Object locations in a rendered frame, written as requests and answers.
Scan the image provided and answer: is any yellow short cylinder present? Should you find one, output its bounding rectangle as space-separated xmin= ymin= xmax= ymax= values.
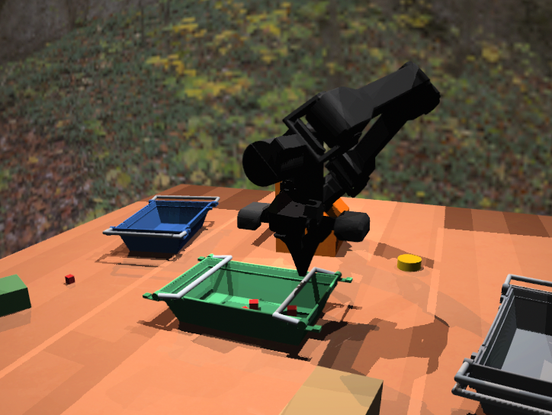
xmin=397 ymin=254 xmax=422 ymax=272

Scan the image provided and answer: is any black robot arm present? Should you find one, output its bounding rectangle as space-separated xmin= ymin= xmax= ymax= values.
xmin=242 ymin=61 xmax=441 ymax=236

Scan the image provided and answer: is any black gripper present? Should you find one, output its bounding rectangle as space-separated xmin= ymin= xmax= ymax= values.
xmin=237 ymin=173 xmax=371 ymax=277

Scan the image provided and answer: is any green box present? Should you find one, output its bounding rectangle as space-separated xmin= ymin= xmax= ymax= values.
xmin=0 ymin=274 xmax=31 ymax=316

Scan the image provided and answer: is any blue plastic tray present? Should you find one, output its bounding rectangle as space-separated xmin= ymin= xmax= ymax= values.
xmin=103 ymin=195 xmax=220 ymax=254

